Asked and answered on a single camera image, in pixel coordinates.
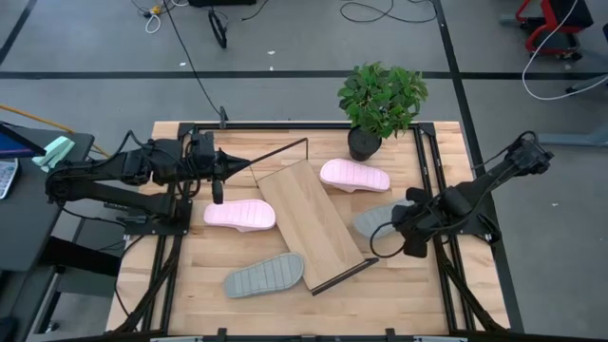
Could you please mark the black box on floor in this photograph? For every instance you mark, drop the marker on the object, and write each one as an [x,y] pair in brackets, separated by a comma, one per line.
[221,2]

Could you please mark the grey foam slide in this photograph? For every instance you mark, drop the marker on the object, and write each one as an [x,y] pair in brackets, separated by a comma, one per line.
[373,221]
[263,274]

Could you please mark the mint green stapler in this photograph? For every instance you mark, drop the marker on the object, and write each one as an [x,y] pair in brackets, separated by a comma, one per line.
[53,153]

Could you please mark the dark laptop with blue screen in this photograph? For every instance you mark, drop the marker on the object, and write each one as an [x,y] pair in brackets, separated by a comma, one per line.
[14,145]

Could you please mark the green plant in black pot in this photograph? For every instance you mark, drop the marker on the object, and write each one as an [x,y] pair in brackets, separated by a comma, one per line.
[380,100]

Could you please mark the red and black cart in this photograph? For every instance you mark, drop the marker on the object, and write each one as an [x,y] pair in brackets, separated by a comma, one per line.
[553,26]

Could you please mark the grey keyboard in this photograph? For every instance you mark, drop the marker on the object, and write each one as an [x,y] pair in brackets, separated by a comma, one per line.
[6,176]

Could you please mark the wooden shelf with black frame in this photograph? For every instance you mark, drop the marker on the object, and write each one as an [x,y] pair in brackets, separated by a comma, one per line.
[309,223]

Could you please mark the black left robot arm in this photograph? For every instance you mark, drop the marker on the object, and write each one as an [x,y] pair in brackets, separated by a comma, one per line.
[119,195]

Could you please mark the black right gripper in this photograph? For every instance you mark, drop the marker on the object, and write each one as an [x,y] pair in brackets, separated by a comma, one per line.
[423,218]

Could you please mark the grey desk foot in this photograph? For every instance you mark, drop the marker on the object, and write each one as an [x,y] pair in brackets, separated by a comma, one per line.
[575,139]

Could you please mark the black metal table frame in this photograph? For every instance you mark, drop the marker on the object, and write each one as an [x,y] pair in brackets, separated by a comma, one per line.
[304,126]

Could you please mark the pink foam slide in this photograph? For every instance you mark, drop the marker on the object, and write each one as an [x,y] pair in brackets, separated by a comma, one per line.
[355,175]
[240,214]

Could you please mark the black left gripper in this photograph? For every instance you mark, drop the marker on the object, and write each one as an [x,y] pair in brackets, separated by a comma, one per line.
[209,164]

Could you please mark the black side desk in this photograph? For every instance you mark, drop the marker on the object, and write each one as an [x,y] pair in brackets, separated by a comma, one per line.
[28,223]

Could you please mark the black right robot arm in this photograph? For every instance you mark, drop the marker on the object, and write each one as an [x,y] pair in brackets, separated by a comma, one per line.
[494,176]

